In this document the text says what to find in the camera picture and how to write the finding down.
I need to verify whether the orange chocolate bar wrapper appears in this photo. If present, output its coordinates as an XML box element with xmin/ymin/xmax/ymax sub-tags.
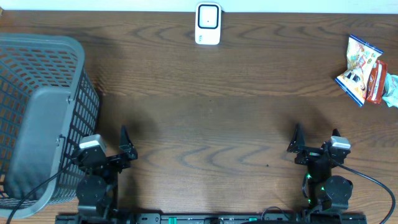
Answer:
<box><xmin>366</xmin><ymin>60</ymin><xmax>388</xmax><ymax>104</ymax></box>

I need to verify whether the light green wipes packet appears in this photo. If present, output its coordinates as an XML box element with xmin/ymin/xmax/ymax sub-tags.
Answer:
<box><xmin>382</xmin><ymin>73</ymin><xmax>398</xmax><ymax>108</ymax></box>

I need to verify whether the yellow snack bag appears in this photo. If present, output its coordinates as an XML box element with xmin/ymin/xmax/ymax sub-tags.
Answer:
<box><xmin>334</xmin><ymin>34</ymin><xmax>384</xmax><ymax>107</ymax></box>

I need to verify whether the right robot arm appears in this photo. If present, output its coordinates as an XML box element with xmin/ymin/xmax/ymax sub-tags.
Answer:
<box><xmin>287</xmin><ymin>124</ymin><xmax>353</xmax><ymax>223</ymax></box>

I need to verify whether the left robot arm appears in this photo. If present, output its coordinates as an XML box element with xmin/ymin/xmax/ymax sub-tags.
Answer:
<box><xmin>72</xmin><ymin>126</ymin><xmax>138</xmax><ymax>223</ymax></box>

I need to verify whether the white barcode scanner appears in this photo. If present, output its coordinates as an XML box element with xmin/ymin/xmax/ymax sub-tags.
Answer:
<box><xmin>195</xmin><ymin>2</ymin><xmax>222</xmax><ymax>45</ymax></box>

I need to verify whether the grey plastic basket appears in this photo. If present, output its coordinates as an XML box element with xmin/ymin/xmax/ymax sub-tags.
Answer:
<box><xmin>1</xmin><ymin>33</ymin><xmax>100</xmax><ymax>218</ymax></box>

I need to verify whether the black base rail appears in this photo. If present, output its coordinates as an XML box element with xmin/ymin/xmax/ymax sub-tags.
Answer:
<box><xmin>55</xmin><ymin>213</ymin><xmax>367</xmax><ymax>224</ymax></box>

